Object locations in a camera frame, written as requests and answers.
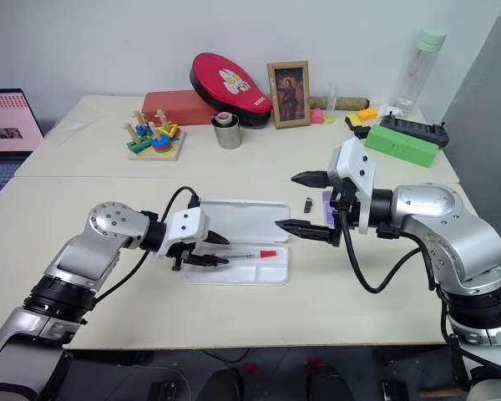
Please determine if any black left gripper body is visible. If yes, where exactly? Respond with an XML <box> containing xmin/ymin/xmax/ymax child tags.
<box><xmin>170</xmin><ymin>241</ymin><xmax>202</xmax><ymax>272</ymax></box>

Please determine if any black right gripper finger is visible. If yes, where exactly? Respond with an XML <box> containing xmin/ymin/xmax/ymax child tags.
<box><xmin>274</xmin><ymin>218</ymin><xmax>343</xmax><ymax>248</ymax></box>
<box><xmin>291</xmin><ymin>170</ymin><xmax>331</xmax><ymax>190</ymax></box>

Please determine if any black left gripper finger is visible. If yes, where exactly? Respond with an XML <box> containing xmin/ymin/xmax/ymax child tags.
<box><xmin>203</xmin><ymin>228</ymin><xmax>232</xmax><ymax>246</ymax></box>
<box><xmin>187</xmin><ymin>252</ymin><xmax>230</xmax><ymax>268</ymax></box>

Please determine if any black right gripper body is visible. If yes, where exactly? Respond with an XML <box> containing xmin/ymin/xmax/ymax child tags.
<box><xmin>326</xmin><ymin>175</ymin><xmax>362</xmax><ymax>230</ymax></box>

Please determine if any white plastic pencil case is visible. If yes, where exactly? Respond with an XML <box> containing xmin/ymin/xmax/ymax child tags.
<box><xmin>183</xmin><ymin>199</ymin><xmax>292</xmax><ymax>287</ymax></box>

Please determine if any purple block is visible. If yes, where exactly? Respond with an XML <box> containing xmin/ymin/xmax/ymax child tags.
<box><xmin>321</xmin><ymin>190</ymin><xmax>337</xmax><ymax>229</ymax></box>

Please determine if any syringe with red cap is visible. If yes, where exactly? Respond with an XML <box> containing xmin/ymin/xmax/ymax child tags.
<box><xmin>223</xmin><ymin>249</ymin><xmax>278</xmax><ymax>260</ymax></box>

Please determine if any green long block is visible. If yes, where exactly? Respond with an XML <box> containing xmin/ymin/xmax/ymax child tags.
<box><xmin>364</xmin><ymin>124</ymin><xmax>441</xmax><ymax>170</ymax></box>

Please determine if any clear plastic tube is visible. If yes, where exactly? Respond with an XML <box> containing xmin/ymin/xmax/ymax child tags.
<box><xmin>324</xmin><ymin>83</ymin><xmax>339</xmax><ymax>125</ymax></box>

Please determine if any brown wooden roll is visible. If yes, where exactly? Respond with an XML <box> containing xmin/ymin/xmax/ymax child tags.
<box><xmin>308</xmin><ymin>94</ymin><xmax>372</xmax><ymax>112</ymax></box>

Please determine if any metal cup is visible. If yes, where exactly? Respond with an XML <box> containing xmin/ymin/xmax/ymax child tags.
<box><xmin>210</xmin><ymin>111</ymin><xmax>243</xmax><ymax>150</ymax></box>

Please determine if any wooden colourful stacking toy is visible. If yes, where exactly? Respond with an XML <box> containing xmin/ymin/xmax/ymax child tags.
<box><xmin>124</xmin><ymin>109</ymin><xmax>187</xmax><ymax>163</ymax></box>

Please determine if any red and black oval pad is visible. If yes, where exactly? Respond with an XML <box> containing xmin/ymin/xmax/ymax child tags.
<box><xmin>189</xmin><ymin>52</ymin><xmax>274</xmax><ymax>128</ymax></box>

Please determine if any red rectangular box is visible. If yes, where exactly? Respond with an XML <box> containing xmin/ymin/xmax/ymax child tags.
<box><xmin>141</xmin><ymin>89</ymin><xmax>218</xmax><ymax>127</ymax></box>

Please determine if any clear bottle green lid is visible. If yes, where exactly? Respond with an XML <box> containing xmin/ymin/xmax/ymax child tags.
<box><xmin>395</xmin><ymin>28</ymin><xmax>448</xmax><ymax>117</ymax></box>

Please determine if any open laptop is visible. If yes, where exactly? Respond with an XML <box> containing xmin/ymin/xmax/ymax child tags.
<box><xmin>0</xmin><ymin>88</ymin><xmax>47</xmax><ymax>187</ymax></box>

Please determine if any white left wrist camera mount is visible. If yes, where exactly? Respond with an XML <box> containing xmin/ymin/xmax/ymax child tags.
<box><xmin>155</xmin><ymin>207</ymin><xmax>212</xmax><ymax>259</ymax></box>

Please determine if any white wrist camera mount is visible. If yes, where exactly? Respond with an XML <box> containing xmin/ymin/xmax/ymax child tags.
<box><xmin>326</xmin><ymin>136</ymin><xmax>377</xmax><ymax>235</ymax></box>
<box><xmin>155</xmin><ymin>207</ymin><xmax>212</xmax><ymax>259</ymax></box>

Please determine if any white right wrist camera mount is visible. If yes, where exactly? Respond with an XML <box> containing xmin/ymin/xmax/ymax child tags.
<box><xmin>326</xmin><ymin>136</ymin><xmax>377</xmax><ymax>235</ymax></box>

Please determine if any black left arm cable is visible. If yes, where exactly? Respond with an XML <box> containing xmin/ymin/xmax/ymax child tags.
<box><xmin>81</xmin><ymin>185</ymin><xmax>201</xmax><ymax>325</ymax></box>

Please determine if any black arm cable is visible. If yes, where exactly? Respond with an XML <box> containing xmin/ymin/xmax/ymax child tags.
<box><xmin>81</xmin><ymin>185</ymin><xmax>201</xmax><ymax>325</ymax></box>
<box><xmin>337</xmin><ymin>204</ymin><xmax>436</xmax><ymax>294</ymax></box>

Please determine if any wooden picture frame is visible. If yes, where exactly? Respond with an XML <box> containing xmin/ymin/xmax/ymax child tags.
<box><xmin>266</xmin><ymin>60</ymin><xmax>313</xmax><ymax>130</ymax></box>

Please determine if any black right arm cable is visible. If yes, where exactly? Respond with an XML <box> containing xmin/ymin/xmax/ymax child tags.
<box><xmin>337</xmin><ymin>204</ymin><xmax>436</xmax><ymax>294</ymax></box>

